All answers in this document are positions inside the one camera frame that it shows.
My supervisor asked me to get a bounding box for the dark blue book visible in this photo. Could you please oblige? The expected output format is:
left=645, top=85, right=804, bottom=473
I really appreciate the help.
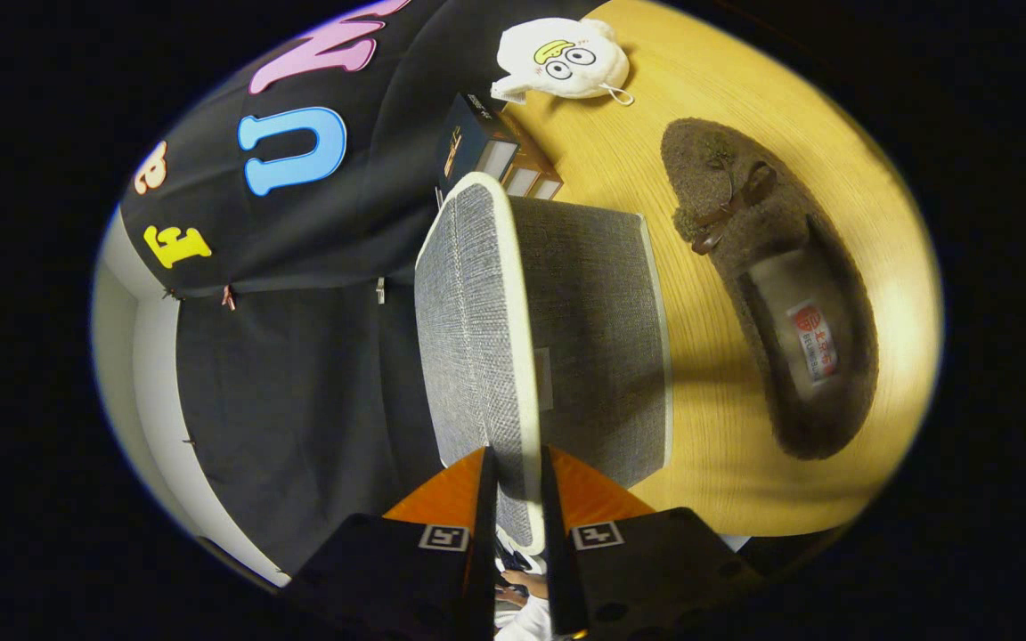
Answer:
left=436, top=92, right=523, bottom=192

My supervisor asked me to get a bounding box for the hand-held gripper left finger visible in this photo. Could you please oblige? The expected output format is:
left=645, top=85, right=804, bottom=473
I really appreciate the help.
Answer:
left=286, top=445, right=501, bottom=641

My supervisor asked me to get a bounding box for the grey fabric storage box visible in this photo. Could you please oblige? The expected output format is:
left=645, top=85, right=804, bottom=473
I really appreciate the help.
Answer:
left=413, top=172, right=674, bottom=548

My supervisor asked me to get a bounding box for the white plush toy with face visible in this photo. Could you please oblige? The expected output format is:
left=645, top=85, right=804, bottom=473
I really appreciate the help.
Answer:
left=490, top=18, right=634, bottom=106

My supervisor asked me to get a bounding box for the brown book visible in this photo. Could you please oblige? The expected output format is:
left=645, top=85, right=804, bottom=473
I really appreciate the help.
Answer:
left=495, top=134, right=550, bottom=199
left=526, top=165, right=565, bottom=202

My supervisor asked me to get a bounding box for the brown fuzzy shoe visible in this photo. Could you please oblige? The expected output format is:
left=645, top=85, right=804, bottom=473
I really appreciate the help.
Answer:
left=660, top=118, right=881, bottom=461

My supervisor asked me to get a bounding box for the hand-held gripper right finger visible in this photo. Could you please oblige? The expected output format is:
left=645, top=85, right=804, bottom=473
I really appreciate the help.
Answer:
left=538, top=445, right=768, bottom=637

